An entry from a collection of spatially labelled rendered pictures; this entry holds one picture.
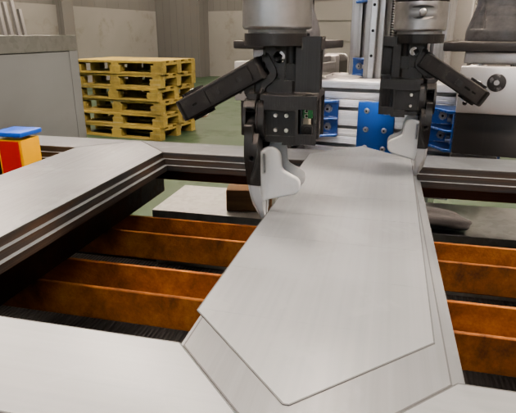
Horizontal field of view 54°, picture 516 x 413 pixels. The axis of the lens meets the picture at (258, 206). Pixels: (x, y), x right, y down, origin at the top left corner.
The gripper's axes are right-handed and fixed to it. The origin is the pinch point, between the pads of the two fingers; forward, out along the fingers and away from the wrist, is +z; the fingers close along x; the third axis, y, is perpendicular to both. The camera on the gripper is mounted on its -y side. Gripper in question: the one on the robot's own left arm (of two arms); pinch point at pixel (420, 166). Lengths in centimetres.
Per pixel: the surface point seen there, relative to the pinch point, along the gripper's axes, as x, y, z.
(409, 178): 4.7, 1.7, 0.7
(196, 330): 51, 19, 1
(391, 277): 39.1, 4.8, 0.7
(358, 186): 10.8, 9.1, 0.7
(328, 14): -1161, 140, -63
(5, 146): 6, 72, -1
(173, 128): -420, 223, 75
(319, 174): 6.0, 15.3, 0.6
